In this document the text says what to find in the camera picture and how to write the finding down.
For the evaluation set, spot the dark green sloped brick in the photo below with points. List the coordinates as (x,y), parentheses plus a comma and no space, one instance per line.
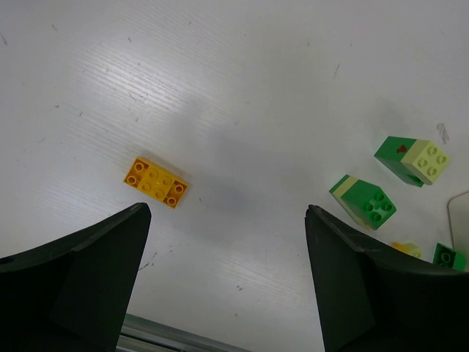
(378,208)

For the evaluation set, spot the yellow lego brick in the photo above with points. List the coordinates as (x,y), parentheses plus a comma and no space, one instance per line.
(156,182)
(401,247)

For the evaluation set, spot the aluminium rail front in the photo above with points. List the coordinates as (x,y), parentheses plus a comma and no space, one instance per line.
(139,334)

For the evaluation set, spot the light green base brick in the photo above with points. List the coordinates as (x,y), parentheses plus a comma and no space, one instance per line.
(345,192)

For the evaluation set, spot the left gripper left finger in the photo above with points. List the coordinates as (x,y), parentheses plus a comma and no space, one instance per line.
(72,294)

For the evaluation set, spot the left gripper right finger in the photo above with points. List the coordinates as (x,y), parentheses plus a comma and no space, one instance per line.
(372,297)

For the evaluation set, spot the dark green base brick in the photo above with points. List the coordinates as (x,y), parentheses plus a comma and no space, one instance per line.
(390,154)

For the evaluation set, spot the white divided sorting tray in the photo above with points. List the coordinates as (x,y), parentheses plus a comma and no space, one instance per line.
(458,214)

